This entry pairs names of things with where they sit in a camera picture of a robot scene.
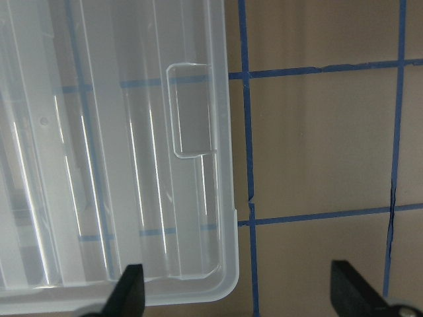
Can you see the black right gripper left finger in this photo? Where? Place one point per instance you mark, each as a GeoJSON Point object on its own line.
{"type": "Point", "coordinates": [128, 296]}

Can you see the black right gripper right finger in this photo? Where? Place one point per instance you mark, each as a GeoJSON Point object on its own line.
{"type": "Point", "coordinates": [352, 296]}

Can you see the clear plastic box lid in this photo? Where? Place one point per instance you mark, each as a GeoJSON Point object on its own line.
{"type": "Point", "coordinates": [115, 151]}

